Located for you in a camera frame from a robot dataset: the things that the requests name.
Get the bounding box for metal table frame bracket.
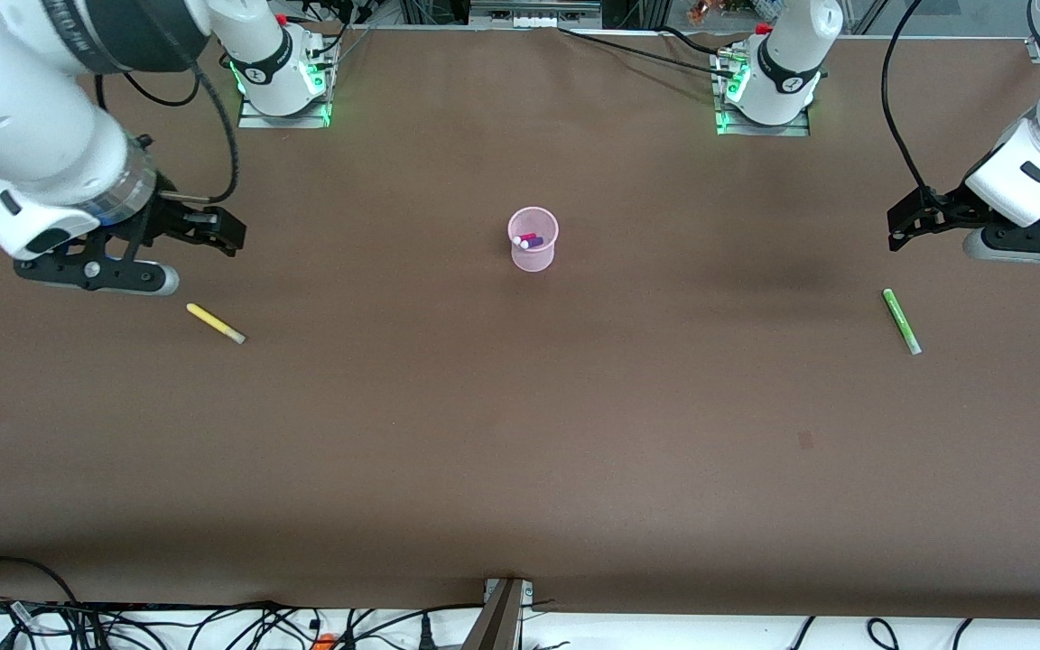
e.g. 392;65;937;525
461;578;535;650

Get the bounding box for green marker pen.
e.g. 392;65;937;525
882;288;923;356

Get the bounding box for thick black floor cable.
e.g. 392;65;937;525
0;556;79;606

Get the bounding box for tangled black floor cables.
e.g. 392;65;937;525
0;596;485;650

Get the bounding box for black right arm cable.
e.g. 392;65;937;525
91;54;241;206

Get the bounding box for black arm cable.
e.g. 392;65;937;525
881;0;932;195
91;54;241;206

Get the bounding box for yellow marker pen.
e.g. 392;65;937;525
186;302;247;345

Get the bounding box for pink plastic cup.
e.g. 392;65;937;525
507;207;560;274

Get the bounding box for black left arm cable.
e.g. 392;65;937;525
881;0;932;195

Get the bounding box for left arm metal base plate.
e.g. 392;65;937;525
711;50;812;138

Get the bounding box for black cable across table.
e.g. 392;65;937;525
558;25;739;80

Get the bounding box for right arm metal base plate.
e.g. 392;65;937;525
237;50;338;129

